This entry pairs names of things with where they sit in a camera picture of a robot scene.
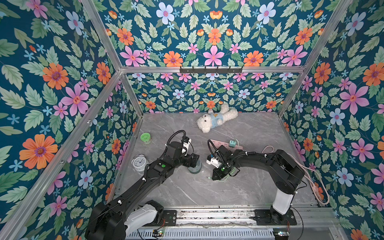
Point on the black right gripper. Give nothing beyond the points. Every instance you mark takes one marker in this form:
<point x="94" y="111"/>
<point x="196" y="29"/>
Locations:
<point x="216" y="174"/>

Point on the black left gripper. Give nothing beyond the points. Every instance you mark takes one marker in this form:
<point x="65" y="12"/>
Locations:
<point x="194" y="161"/>

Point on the teal USB charger plug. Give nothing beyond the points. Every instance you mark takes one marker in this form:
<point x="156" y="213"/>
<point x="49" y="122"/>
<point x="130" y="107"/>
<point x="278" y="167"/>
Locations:
<point x="232" y="144"/>

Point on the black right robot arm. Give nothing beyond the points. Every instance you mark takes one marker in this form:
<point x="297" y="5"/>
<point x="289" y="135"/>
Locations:
<point x="284" y="170"/>

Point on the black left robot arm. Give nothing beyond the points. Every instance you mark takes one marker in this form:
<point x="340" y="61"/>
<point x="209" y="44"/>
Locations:
<point x="123" y="216"/>

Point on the pink power strip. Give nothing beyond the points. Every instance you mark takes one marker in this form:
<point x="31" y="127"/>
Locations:
<point x="217" y="144"/>

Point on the white teddy bear toy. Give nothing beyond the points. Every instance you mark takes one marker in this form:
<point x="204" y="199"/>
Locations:
<point x="213" y="119"/>

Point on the green round container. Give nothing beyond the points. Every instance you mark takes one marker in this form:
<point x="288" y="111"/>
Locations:
<point x="146" y="138"/>

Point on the white alarm clock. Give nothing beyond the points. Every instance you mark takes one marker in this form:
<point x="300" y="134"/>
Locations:
<point x="139" y="162"/>

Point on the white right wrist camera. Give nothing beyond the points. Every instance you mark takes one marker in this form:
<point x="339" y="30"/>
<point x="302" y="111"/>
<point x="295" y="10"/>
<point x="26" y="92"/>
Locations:
<point x="213" y="161"/>

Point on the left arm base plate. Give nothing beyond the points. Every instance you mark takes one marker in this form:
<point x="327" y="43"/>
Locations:
<point x="164" y="219"/>

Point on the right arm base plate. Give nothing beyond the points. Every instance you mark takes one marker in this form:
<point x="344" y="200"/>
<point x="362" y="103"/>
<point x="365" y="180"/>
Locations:
<point x="273" y="218"/>

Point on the black wall hook rail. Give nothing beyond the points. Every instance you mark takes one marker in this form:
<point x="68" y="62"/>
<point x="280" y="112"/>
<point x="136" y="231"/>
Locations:
<point x="209" y="70"/>

